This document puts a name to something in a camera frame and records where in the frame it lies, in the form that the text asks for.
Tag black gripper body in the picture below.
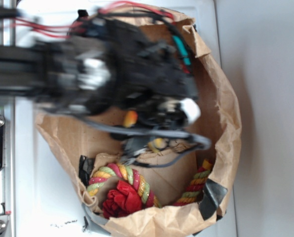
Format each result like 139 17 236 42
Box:
107 19 200 138

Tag yellow sponge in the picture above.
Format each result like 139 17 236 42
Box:
123 110 165 153

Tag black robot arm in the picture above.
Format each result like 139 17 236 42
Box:
0 12 201 139

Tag brown paper bag liner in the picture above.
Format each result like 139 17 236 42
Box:
36 11 242 237

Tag red crumpled cloth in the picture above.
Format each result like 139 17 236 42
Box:
102 180 144 219

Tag white plastic bin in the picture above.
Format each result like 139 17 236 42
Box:
14 0 237 237

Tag red wires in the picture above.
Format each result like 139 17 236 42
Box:
13 1 175 39

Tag multicolour twisted rope toy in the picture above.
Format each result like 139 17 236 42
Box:
87 159 213 207

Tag aluminium frame rail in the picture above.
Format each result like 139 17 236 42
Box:
0 96 16 237

